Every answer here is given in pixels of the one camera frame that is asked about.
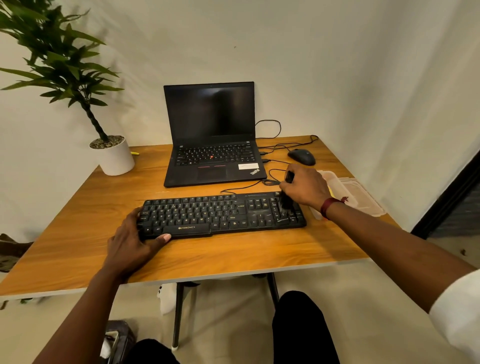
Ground person's right hand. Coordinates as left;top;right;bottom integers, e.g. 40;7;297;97
279;163;333;213

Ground person's left hand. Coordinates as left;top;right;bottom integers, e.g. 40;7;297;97
101;206;173;280

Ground black cleaning brush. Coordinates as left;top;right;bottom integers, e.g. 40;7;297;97
278;170;297;211

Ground clear plastic container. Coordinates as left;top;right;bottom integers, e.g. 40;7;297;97
308;170;359;221

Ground clear lid with orange clips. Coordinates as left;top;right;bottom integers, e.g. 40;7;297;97
339;177;387;218

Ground black keyboard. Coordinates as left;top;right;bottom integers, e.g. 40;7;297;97
136;191;308;241

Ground person's left forearm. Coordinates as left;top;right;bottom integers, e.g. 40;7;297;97
31;269;123;364

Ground person's right forearm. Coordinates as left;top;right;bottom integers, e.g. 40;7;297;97
326;202;477;314

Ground person's black trousers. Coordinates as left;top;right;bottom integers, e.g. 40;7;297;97
123;290;340;364

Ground person's white shirt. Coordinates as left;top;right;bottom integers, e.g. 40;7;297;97
428;269;480;363

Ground red wrist band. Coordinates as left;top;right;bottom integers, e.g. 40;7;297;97
320;196;350;221

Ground black computer mouse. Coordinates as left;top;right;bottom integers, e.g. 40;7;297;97
287;148;317;167

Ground black table leg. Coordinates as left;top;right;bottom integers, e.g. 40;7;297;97
266;272;280;308
171;281;185;352

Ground black woven basket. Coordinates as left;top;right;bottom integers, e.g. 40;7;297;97
99;319;137;364

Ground white plant pot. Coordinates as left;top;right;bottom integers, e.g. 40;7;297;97
89;135;136;177

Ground brown patterned bag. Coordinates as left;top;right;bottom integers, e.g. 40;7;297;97
0;233;34;273

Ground black laptop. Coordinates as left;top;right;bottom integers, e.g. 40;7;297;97
163;81;268;189

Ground white flower bunch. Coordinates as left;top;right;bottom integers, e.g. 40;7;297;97
0;297;38;311

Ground green leafy plant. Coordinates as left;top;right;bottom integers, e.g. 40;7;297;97
0;0;125;143

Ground black mouse cable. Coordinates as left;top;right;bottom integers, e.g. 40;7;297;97
258;134;320;153

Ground black laptop charger cable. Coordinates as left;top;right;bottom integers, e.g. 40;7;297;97
254;119;282;140

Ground black door frame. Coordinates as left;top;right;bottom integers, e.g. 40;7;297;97
410;149;480;240

